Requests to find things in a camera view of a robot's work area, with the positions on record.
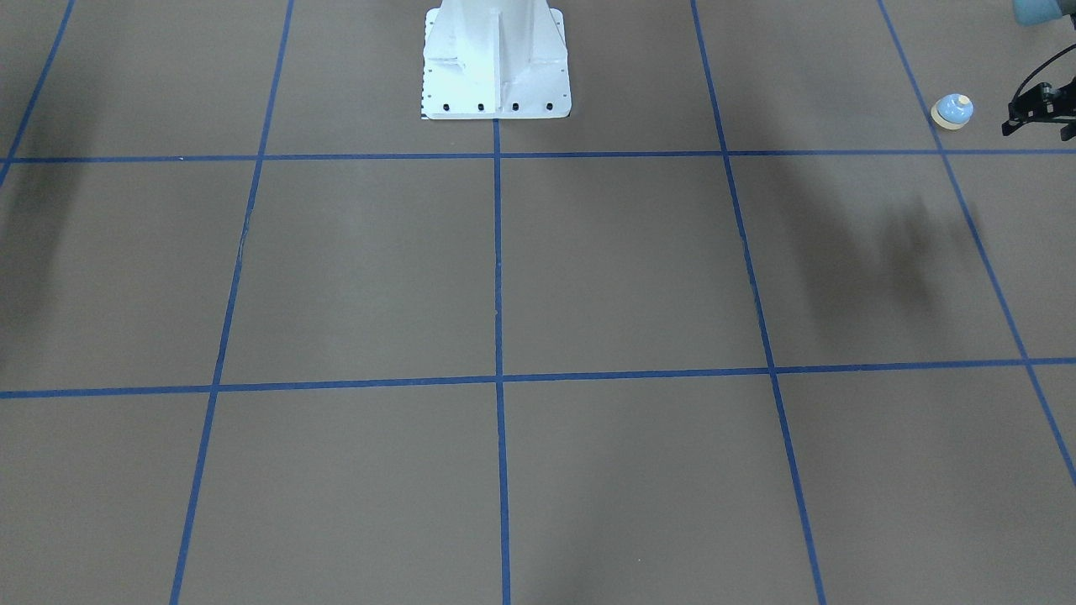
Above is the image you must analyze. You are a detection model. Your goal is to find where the black camera cable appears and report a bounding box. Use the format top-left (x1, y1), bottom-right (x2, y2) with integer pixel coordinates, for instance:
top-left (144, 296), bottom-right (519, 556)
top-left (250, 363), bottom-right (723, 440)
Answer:
top-left (1013, 44), bottom-right (1076, 100)

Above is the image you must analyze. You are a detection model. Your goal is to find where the blue wooden call bell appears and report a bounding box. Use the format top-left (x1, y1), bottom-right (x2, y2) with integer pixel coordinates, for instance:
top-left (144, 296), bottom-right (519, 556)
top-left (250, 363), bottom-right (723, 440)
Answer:
top-left (930, 93), bottom-right (975, 131)

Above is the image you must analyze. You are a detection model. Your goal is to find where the white camera mast base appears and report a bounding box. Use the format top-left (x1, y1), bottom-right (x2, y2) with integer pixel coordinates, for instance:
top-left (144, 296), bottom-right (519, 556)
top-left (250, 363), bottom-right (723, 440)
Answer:
top-left (420, 1), bottom-right (572, 119)

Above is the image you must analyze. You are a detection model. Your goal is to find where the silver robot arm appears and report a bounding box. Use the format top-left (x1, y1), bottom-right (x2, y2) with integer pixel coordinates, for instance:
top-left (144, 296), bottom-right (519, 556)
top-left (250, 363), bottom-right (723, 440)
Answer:
top-left (1011, 0), bottom-right (1075, 27)

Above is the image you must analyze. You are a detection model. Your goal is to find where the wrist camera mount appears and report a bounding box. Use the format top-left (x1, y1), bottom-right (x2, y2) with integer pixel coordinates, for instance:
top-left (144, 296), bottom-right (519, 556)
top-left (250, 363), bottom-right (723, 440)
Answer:
top-left (1000, 80), bottom-right (1075, 142)

